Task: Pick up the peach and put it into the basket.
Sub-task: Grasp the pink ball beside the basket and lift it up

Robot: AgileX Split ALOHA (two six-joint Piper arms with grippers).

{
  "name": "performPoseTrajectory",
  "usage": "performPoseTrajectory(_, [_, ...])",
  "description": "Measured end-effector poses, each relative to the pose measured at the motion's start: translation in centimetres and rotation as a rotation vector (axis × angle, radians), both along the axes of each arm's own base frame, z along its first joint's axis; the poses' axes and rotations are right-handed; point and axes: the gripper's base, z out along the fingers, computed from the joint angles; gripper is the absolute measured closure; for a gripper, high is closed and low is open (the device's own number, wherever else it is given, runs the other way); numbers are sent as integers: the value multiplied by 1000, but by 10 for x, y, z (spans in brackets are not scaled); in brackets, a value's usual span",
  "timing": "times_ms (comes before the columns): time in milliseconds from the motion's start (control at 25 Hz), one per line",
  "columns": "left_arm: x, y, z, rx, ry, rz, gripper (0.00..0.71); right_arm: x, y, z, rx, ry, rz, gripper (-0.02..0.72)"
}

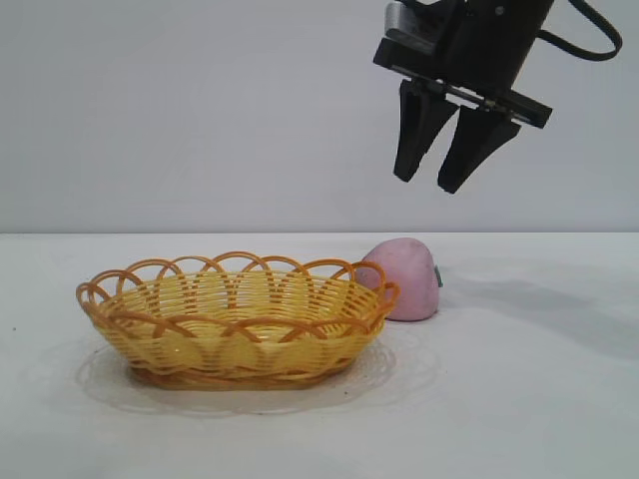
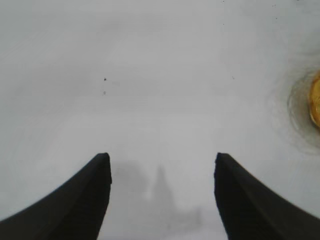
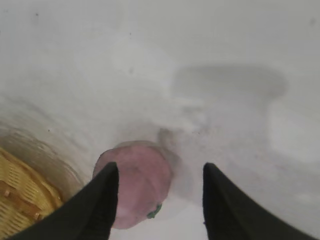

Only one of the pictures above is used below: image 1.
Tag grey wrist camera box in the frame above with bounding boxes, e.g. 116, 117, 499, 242
382, 0, 453, 55

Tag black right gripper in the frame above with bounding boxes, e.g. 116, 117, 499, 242
371, 0, 554, 196

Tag black cable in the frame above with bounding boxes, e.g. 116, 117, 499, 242
536, 0, 625, 64

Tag yellow woven wicker basket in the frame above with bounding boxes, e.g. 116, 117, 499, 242
75, 250, 402, 393

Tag pink toy peach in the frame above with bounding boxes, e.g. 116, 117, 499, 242
358, 237, 445, 322

